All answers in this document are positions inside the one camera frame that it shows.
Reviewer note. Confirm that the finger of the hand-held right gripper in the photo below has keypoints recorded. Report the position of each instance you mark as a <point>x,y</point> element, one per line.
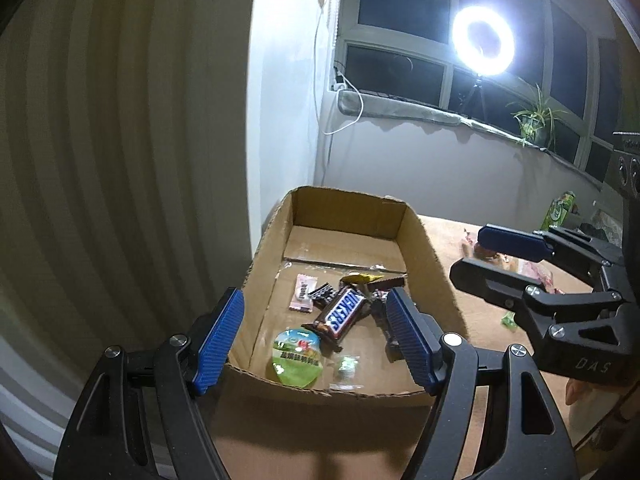
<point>487,280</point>
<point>510,242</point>

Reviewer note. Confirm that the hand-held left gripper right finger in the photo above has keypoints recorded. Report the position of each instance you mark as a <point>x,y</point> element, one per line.
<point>407,335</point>

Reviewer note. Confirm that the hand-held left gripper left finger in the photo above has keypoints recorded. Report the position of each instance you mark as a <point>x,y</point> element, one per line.
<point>220,340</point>

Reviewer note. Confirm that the brown chocolate bar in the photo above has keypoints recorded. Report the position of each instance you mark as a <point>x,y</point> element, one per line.
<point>381,317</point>
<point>342,315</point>

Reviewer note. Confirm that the cardboard box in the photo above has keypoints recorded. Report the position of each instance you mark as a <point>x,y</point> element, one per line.
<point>430,270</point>

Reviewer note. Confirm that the clear green candy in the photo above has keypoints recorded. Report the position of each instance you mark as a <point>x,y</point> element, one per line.
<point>347,365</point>

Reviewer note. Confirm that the yellow candy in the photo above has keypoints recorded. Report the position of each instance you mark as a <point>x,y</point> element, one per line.
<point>361,277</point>

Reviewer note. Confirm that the green lid jelly cup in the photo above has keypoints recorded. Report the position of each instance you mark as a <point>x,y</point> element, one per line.
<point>295,360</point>

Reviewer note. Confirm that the pink candy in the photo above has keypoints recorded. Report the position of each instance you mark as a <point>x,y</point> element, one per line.
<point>302,295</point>

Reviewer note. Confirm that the small black candy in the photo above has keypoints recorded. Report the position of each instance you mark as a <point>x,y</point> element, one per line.
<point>322,292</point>

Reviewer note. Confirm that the person's right hand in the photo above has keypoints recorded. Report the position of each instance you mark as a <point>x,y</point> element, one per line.
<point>575,392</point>

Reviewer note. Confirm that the red wrapped chocolate cake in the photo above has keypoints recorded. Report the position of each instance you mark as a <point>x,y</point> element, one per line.
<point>470,246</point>

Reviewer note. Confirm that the wrapped sandwich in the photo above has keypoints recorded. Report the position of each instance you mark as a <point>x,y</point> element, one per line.
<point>537,272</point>

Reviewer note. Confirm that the tan table blanket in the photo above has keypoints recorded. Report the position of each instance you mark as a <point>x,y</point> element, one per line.
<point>492,327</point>

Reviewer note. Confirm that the green snack bag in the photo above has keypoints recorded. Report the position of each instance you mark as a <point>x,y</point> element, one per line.
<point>556,212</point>

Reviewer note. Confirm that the potted spider plant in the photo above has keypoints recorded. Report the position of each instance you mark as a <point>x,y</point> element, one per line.
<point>535,122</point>

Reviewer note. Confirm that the black tripod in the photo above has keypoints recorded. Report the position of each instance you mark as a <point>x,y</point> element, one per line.
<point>475,97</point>

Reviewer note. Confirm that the beige striped curtain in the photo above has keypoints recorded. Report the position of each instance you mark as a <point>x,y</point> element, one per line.
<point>125,160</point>

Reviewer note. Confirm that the white power strip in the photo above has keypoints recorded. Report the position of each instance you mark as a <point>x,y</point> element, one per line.
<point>340,82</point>

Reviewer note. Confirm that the window frame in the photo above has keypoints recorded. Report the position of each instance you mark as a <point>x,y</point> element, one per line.
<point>447,67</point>

